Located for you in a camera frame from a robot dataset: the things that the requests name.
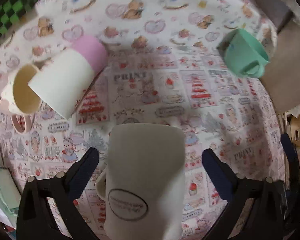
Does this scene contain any printed bear tablecloth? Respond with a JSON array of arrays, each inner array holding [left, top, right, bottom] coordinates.
[[0, 0, 285, 239]]

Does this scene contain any cream cup with pink base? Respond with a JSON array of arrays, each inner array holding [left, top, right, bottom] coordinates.
[[28, 35, 108, 119]]

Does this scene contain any mint green plastic mug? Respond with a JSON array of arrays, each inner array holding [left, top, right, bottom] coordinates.
[[217, 29, 270, 79]]

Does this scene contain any white mug with oval logo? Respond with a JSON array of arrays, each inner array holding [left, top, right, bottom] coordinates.
[[96, 124, 185, 239]]

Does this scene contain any green tissue pack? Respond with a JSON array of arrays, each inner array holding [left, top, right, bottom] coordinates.
[[0, 167, 21, 229]]

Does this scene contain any pink cream drip mug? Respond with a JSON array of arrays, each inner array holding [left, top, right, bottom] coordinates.
[[0, 64, 42, 134]]

